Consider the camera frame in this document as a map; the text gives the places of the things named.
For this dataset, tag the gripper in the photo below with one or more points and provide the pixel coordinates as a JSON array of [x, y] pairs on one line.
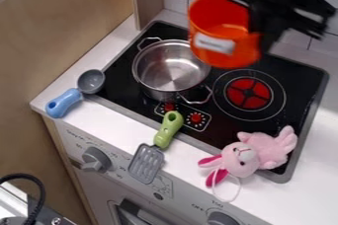
[[275, 26]]

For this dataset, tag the orange pot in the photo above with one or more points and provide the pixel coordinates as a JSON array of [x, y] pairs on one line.
[[220, 35]]

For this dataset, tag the toy stove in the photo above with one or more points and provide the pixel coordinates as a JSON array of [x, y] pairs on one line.
[[264, 117]]

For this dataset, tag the silver pot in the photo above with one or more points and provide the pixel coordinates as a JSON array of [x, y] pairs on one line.
[[169, 69]]

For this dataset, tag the pink plush bunny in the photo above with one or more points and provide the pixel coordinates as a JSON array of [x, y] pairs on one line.
[[253, 155]]

